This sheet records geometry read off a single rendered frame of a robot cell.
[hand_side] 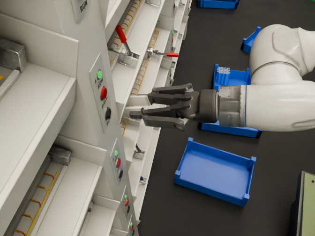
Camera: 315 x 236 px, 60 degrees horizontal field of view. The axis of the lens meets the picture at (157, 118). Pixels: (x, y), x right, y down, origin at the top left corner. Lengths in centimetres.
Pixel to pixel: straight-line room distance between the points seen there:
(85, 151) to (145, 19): 44
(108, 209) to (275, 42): 51
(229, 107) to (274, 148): 86
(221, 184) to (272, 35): 72
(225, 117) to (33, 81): 39
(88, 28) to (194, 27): 177
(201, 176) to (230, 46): 100
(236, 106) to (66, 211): 36
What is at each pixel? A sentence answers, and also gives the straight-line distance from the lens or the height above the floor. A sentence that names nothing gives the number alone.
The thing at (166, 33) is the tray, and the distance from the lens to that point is 106.
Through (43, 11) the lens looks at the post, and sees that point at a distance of 28.
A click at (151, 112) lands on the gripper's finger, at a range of 62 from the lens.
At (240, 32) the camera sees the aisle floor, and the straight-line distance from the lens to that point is 210.
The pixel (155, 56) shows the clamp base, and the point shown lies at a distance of 92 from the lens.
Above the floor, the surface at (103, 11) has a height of 91.
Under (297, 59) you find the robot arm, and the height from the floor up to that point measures 72.
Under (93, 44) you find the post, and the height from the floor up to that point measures 88.
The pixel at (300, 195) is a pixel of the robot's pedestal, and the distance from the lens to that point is 108.
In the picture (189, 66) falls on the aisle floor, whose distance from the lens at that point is 172.
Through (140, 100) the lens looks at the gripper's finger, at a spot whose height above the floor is 60.
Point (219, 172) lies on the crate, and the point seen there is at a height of 0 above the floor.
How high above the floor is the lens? 108
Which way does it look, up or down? 50 degrees down
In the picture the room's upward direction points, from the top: straight up
